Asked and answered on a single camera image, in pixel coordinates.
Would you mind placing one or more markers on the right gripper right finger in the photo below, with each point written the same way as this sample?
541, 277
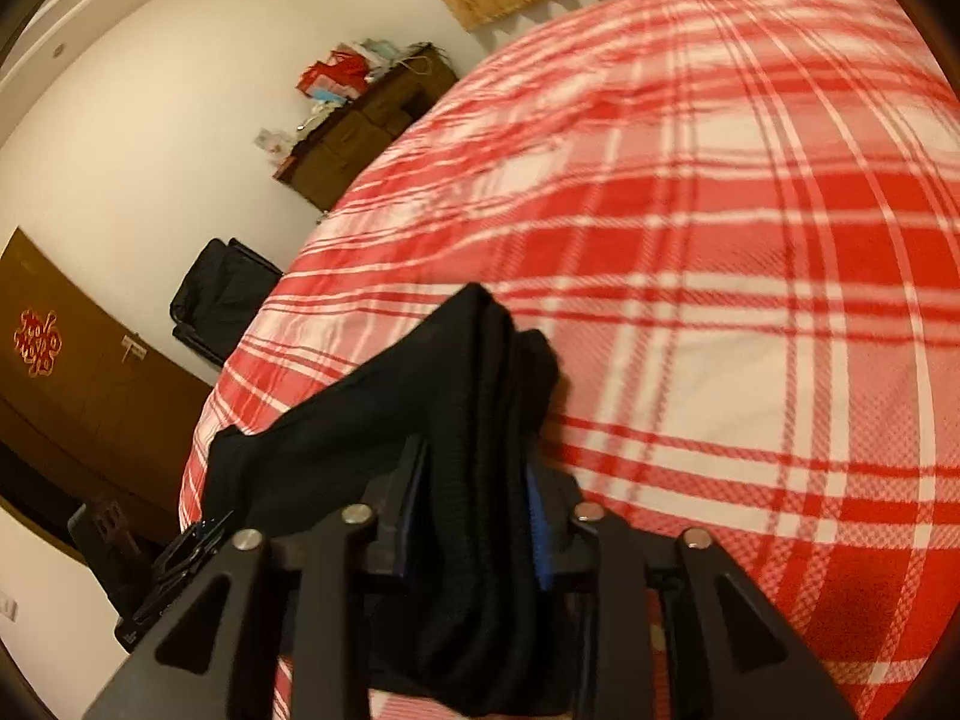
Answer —
667, 626

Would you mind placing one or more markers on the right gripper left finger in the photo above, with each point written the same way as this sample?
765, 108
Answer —
216, 650

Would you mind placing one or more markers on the black pants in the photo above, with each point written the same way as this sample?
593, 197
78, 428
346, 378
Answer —
464, 395

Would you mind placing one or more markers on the brown wooden door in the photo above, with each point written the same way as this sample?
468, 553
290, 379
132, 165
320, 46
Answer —
86, 403

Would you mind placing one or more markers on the dark wooden desk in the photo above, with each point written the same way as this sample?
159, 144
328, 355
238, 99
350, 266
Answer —
324, 163

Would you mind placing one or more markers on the white greeting card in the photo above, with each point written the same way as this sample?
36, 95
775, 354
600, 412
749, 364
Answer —
276, 143

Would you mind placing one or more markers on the red plaid bed sheet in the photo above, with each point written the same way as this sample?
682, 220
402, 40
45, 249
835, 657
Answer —
736, 221

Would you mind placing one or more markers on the red gift bag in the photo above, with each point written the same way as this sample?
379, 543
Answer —
343, 74

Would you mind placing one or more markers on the black bag by wall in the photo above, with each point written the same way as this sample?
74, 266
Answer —
219, 297

